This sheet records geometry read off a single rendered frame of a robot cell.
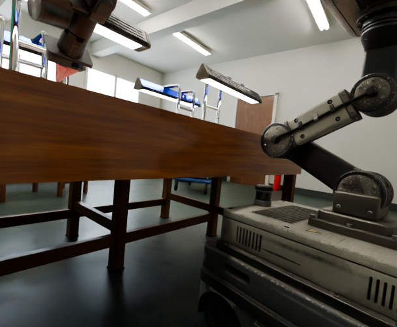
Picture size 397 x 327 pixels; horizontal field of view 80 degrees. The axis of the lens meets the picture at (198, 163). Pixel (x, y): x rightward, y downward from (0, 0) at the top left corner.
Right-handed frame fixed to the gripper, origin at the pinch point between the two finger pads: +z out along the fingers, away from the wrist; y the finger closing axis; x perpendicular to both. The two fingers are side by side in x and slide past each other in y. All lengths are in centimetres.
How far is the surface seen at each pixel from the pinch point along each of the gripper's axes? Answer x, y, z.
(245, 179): -74, -472, 200
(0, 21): -52, 5, 20
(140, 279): 49, -48, 69
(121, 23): -25.5, -21.8, -11.0
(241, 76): -288, -477, 71
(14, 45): -25.9, 4.6, 11.2
